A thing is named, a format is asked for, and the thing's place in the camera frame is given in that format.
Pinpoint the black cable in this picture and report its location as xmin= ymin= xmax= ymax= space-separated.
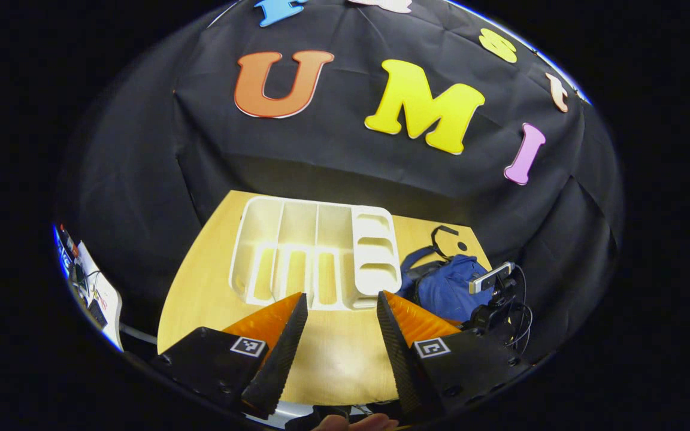
xmin=504 ymin=263 xmax=535 ymax=354

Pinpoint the blue schoolbag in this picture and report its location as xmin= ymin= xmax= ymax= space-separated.
xmin=397 ymin=224 xmax=497 ymax=324

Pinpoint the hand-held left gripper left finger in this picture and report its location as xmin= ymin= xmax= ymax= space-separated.
xmin=152 ymin=292 xmax=310 ymax=420

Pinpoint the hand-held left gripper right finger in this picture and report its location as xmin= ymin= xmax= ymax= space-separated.
xmin=376 ymin=290 xmax=531 ymax=423

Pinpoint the white plastic bookshelf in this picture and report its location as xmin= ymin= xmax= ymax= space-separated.
xmin=228 ymin=196 xmax=403 ymax=312

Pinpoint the white cable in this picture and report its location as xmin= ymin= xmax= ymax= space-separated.
xmin=119 ymin=323 xmax=159 ymax=346

